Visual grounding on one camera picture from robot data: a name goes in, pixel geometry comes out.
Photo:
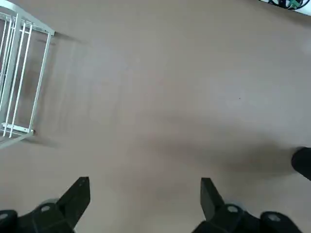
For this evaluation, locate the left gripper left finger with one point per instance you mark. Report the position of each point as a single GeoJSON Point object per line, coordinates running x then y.
{"type": "Point", "coordinates": [63, 213]}

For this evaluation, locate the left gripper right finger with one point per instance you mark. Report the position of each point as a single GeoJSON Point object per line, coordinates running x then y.
{"type": "Point", "coordinates": [218, 218]}

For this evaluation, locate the black ribbed vase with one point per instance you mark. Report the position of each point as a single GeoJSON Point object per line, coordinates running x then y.
{"type": "Point", "coordinates": [303, 162]}

